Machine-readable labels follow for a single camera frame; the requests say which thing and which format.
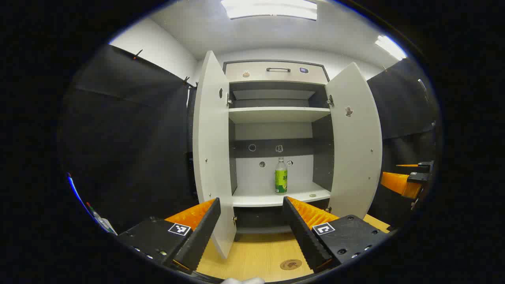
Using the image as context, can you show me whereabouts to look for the white cabinet drawer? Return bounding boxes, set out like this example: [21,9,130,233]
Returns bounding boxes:
[225,61,329,84]

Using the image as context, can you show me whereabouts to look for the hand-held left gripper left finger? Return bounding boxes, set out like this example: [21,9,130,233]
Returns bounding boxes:
[118,198,221,274]

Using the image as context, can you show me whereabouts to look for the white cabinet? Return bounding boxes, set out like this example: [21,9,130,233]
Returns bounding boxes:
[223,59,334,241]

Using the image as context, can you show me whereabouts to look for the ceiling light panel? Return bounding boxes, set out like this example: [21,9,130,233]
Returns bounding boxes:
[375,35,407,60]
[221,0,318,21]

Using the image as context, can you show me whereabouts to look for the white cabinet shelf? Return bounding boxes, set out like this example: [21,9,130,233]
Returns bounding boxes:
[232,182,331,207]
[229,106,331,123]

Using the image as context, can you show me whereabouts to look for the white cabinet door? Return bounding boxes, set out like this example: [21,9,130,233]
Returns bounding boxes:
[324,62,383,219]
[193,50,237,260]

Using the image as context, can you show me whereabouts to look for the black backdrop cloth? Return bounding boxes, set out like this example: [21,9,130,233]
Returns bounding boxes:
[59,44,438,237]

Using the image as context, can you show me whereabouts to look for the green label plastic bottle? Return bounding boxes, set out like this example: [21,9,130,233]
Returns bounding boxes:
[275,157,288,195]

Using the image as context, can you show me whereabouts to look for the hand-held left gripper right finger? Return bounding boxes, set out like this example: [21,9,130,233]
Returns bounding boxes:
[282,196,391,273]

